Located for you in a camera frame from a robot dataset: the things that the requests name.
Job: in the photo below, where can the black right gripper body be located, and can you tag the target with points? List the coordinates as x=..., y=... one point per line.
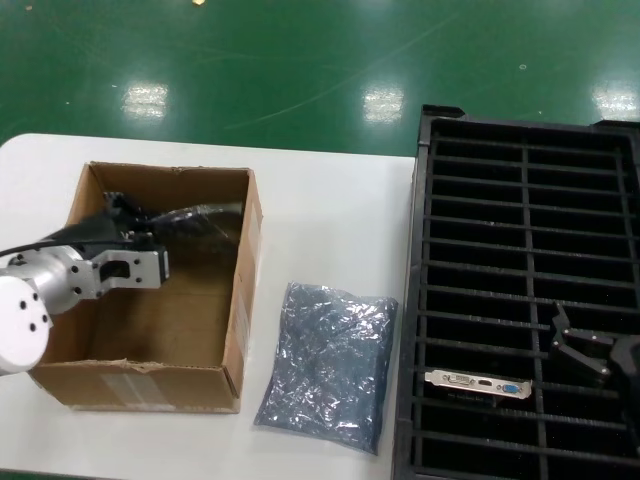
x=627, y=370

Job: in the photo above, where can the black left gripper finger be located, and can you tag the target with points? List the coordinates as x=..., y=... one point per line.
x=140, y=232
x=122, y=205

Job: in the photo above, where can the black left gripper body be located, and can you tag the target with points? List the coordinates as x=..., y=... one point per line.
x=95, y=227

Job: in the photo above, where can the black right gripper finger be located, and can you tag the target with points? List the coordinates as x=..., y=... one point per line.
x=575, y=350

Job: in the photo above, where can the crinkled grey antistatic bag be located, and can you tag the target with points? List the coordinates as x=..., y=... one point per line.
x=200, y=215

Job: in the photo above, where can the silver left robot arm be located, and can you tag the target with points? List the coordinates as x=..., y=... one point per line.
x=25, y=310

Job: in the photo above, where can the brown cardboard box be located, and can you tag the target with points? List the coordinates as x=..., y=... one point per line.
x=200, y=330

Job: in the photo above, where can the black slotted plastic container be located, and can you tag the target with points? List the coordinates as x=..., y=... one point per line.
x=417, y=250

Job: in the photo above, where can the empty grey antistatic bag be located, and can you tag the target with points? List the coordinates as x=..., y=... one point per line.
x=325, y=360

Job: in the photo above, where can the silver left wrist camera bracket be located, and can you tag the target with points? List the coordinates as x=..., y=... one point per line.
x=130, y=260

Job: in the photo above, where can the graphics card with silver bracket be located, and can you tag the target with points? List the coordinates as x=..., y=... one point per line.
x=475, y=383

